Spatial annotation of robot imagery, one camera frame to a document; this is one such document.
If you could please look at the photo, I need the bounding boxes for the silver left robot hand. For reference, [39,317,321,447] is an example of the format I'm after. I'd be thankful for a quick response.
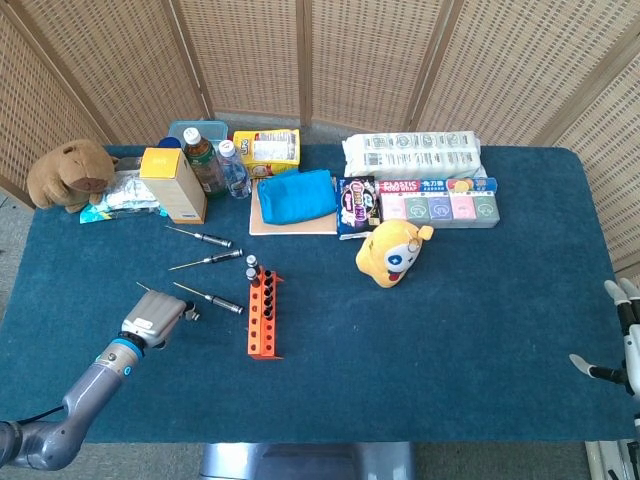
[121,290,201,350]

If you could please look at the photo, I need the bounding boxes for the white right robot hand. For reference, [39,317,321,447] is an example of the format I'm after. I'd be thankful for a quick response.
[568,278,640,399]

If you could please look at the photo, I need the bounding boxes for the black handle precision screwdriver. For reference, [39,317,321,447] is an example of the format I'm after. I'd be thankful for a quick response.
[168,248,244,272]

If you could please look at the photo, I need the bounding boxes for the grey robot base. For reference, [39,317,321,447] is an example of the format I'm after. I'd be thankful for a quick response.
[199,441,417,480]

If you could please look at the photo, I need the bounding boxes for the dark grey precision screwdriver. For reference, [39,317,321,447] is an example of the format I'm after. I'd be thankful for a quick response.
[165,225,234,250]

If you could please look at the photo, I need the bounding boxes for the orange tool rack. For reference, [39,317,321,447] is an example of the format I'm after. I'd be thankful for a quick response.
[247,267,285,361]

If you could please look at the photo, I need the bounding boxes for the tall yellow carton box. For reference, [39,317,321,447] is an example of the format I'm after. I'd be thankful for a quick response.
[138,147,208,226]

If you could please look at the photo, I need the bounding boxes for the silver foil wipes pack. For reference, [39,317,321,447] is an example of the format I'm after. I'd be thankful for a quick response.
[79,168,169,225]

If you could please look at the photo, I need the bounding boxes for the green tea bottle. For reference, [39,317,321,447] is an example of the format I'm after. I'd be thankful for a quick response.
[181,127,227,198]

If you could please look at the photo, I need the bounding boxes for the clear water bottle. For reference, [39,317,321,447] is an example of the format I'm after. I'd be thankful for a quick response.
[217,139,253,200]

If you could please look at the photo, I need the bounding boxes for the brown capybara plush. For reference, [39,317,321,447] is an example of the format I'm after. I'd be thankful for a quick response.
[26,139,120,215]

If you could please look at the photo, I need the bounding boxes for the beige flat board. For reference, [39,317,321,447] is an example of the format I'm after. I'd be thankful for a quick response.
[248,178,339,237]

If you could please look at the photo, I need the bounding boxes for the blue folded cloth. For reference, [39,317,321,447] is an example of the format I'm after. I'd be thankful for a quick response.
[256,168,338,226]

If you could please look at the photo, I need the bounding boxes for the blue plastic container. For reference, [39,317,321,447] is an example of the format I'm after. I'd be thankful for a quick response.
[167,119,230,151]

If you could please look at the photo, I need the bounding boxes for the yellow snack bag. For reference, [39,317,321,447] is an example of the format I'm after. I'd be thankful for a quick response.
[232,128,302,180]

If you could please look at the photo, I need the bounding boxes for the blue felt table cover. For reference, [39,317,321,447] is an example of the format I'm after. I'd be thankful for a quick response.
[0,144,636,445]

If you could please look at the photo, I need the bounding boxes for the dark blue printed packet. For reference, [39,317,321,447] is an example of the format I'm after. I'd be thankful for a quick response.
[336,175,384,241]

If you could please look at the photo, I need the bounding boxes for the colourful plastic case set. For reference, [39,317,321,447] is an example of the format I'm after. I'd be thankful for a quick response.
[379,192,501,230]

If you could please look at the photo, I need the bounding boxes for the yellow plush toy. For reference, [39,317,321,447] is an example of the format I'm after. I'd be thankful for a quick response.
[355,218,435,290]

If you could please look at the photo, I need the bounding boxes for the plastic food wrap box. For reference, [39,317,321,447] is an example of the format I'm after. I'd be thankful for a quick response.
[375,177,499,195]

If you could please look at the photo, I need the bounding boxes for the white paper roll pack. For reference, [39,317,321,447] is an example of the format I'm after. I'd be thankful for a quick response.
[342,130,484,182]

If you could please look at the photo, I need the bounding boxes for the wicker folding screen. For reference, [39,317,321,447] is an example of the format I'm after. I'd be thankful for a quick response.
[0,0,640,274]

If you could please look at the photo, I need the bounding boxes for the white metal frame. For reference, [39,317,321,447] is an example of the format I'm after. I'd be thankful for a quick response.
[584,414,640,480]

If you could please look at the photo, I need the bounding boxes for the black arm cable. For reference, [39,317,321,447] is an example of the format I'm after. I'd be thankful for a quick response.
[19,404,66,426]

